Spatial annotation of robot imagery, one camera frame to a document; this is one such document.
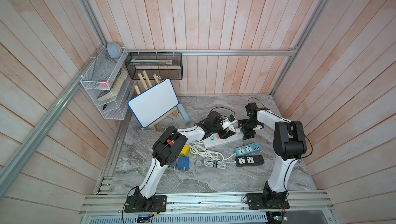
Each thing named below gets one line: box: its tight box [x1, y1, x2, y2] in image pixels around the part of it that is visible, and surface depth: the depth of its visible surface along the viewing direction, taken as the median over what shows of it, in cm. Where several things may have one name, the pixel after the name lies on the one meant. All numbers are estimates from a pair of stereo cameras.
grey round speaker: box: [106, 42, 123, 59], surface depth 84 cm
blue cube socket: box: [177, 156, 190, 171], surface depth 83 cm
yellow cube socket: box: [180, 144, 191, 157], surface depth 87 cm
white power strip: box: [203, 130, 245, 149], surface depth 95 cm
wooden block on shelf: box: [96, 67, 128, 102], surface depth 83 cm
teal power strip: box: [235, 141, 262, 157], surface depth 91 cm
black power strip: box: [235, 154, 265, 168], surface depth 87 cm
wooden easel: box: [134, 70, 178, 133], surface depth 88 cm
